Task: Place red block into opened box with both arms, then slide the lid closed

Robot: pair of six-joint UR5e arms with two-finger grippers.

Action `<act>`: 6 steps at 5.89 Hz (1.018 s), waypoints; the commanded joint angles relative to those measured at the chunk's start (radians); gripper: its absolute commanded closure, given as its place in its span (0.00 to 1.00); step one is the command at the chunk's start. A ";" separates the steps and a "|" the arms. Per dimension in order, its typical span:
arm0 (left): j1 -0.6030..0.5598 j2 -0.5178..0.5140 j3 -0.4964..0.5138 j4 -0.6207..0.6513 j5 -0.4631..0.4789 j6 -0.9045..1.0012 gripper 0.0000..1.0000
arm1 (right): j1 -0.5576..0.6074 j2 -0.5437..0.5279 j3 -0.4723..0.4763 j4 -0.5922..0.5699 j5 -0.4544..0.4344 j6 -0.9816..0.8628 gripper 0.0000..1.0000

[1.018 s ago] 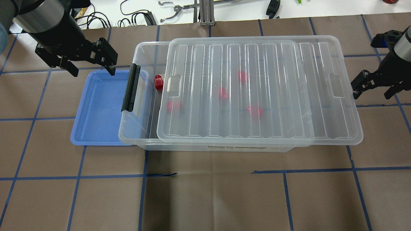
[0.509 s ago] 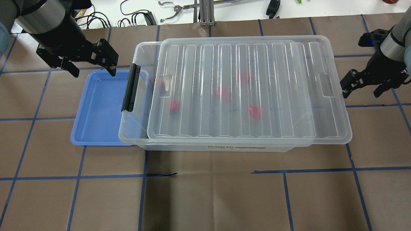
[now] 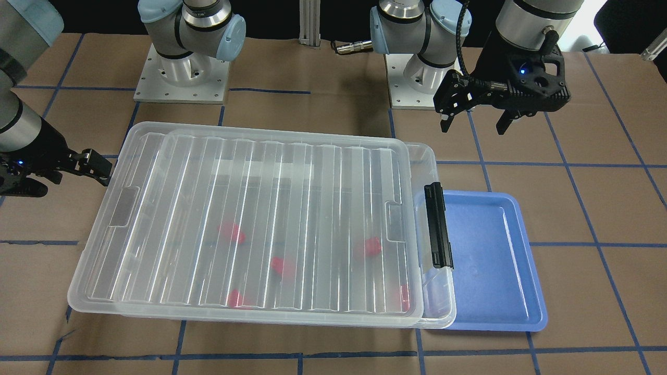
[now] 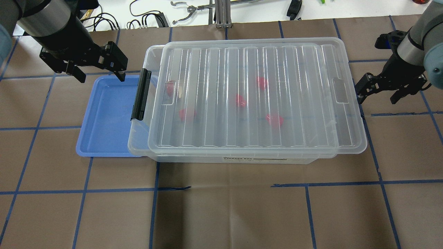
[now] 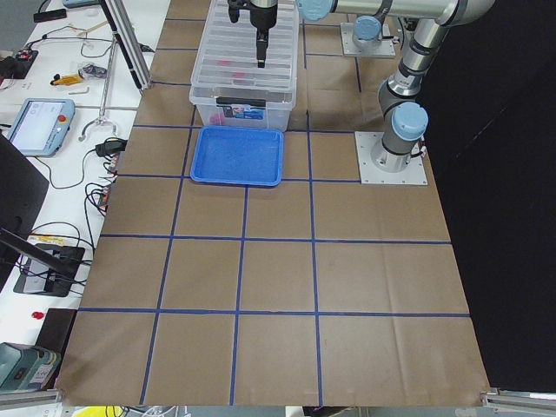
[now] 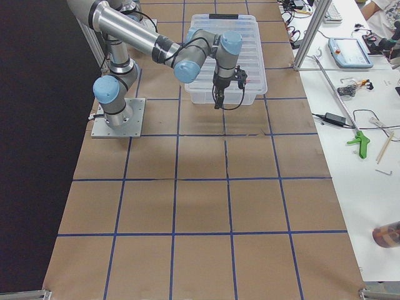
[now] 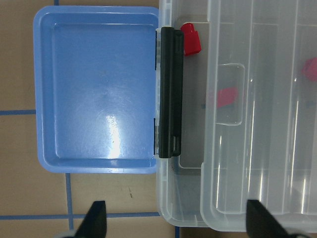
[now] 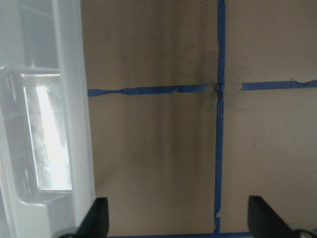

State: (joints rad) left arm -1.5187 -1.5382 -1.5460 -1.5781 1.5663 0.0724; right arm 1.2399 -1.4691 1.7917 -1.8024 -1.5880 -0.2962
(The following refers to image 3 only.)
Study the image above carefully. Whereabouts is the aluminium frame post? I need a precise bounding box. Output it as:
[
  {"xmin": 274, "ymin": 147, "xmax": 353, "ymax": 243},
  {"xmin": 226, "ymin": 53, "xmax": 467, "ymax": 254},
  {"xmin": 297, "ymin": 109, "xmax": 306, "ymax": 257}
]
[{"xmin": 298, "ymin": 0, "xmax": 322, "ymax": 49}]

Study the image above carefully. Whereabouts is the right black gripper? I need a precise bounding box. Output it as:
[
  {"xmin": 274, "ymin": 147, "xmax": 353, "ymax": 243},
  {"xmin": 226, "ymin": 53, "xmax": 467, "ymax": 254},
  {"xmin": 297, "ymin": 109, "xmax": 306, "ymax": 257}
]
[{"xmin": 1, "ymin": 121, "xmax": 113, "ymax": 197}]

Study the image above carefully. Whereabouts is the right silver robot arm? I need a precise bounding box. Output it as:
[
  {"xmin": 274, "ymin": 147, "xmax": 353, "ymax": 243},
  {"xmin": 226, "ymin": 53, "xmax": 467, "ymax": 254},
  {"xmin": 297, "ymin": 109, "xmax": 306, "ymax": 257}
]
[{"xmin": 1, "ymin": 1, "xmax": 247, "ymax": 197}]

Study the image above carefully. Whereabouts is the black box latch handle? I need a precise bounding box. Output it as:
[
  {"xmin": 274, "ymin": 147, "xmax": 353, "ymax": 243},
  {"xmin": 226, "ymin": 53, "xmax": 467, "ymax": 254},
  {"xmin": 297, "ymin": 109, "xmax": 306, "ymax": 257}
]
[{"xmin": 424, "ymin": 181, "xmax": 453, "ymax": 269}]

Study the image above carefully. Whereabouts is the clear plastic storage box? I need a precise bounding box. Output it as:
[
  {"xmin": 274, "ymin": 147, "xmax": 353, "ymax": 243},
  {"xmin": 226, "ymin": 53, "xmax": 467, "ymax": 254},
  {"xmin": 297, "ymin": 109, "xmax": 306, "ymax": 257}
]
[{"xmin": 110, "ymin": 136, "xmax": 453, "ymax": 328}]

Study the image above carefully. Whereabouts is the clear plastic box lid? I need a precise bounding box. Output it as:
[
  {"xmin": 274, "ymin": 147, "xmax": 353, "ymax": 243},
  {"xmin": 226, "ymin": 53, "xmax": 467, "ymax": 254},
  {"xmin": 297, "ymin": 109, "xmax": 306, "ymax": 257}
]
[{"xmin": 67, "ymin": 121, "xmax": 425, "ymax": 328}]

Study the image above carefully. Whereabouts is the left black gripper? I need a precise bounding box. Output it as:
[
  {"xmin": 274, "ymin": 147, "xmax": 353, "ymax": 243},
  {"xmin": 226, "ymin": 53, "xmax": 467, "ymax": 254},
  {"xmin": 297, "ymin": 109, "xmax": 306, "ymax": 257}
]
[{"xmin": 434, "ymin": 31, "xmax": 571, "ymax": 135}]

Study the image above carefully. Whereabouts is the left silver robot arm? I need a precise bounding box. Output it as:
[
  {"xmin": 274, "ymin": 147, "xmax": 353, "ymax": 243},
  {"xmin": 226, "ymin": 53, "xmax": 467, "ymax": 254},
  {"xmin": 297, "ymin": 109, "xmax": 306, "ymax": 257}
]
[{"xmin": 369, "ymin": 1, "xmax": 582, "ymax": 135}]

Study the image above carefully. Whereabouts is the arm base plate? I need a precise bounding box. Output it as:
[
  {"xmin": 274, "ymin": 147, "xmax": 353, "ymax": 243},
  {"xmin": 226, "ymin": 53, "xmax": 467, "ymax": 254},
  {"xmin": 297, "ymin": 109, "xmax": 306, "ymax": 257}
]
[
  {"xmin": 384, "ymin": 53, "xmax": 460, "ymax": 111},
  {"xmin": 133, "ymin": 45, "xmax": 231, "ymax": 105}
]

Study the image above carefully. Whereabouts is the blue plastic tray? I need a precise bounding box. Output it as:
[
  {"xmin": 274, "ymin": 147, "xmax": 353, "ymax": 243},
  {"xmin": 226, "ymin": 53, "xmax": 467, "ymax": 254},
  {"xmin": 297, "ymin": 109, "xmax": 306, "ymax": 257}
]
[{"xmin": 443, "ymin": 190, "xmax": 548, "ymax": 332}]

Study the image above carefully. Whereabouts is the red block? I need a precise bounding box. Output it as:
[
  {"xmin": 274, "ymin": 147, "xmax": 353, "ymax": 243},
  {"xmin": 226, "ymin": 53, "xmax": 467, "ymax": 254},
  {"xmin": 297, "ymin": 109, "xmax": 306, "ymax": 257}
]
[
  {"xmin": 398, "ymin": 283, "xmax": 411, "ymax": 313},
  {"xmin": 269, "ymin": 256, "xmax": 297, "ymax": 280},
  {"xmin": 357, "ymin": 236, "xmax": 382, "ymax": 258},
  {"xmin": 218, "ymin": 222, "xmax": 246, "ymax": 245},
  {"xmin": 226, "ymin": 289, "xmax": 252, "ymax": 309}
]

